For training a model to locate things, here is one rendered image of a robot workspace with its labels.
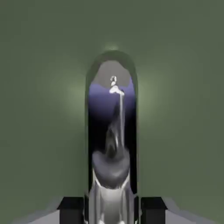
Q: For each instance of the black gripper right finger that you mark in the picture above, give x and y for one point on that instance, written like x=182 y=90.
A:
x=151 y=210

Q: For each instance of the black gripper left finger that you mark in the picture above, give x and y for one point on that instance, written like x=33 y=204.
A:
x=71 y=210

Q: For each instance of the green painted cabinet door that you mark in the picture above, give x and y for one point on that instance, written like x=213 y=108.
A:
x=38 y=87

